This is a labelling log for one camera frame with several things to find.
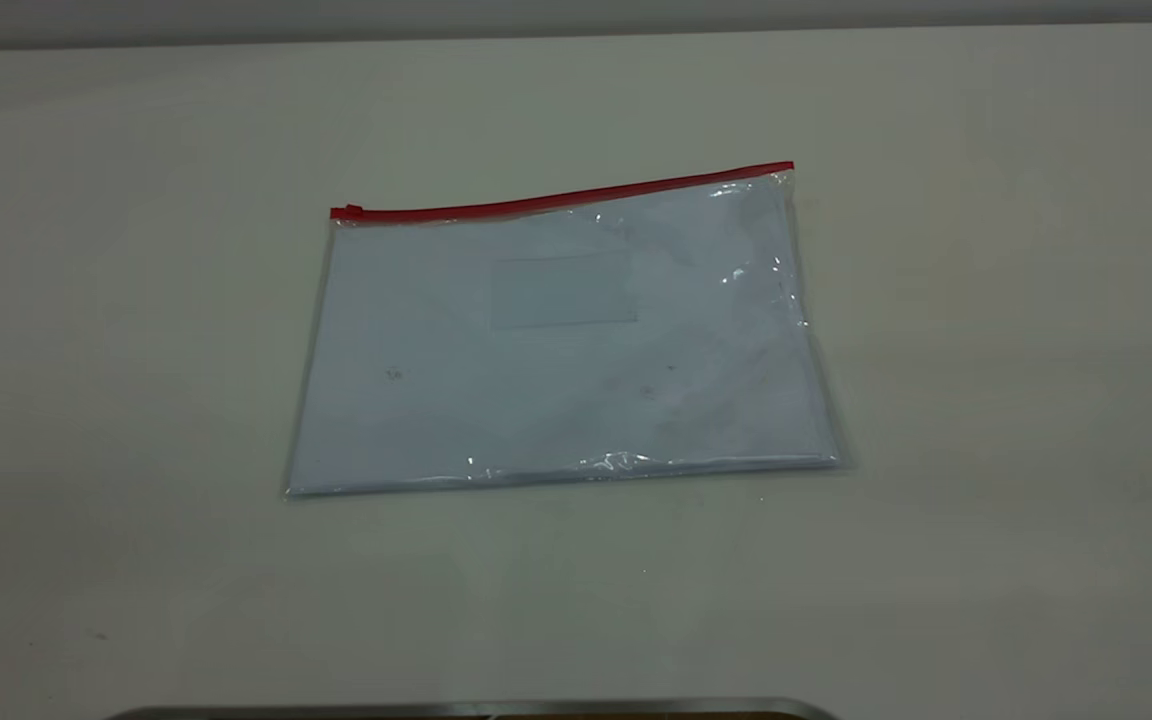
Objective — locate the clear plastic red-zipper bag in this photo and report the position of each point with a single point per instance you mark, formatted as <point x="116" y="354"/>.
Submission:
<point x="556" y="380"/>

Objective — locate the red zipper slider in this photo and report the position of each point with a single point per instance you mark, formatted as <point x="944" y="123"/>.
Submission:
<point x="351" y="210"/>

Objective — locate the grey metal bar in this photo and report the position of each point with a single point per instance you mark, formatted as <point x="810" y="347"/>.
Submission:
<point x="476" y="711"/>

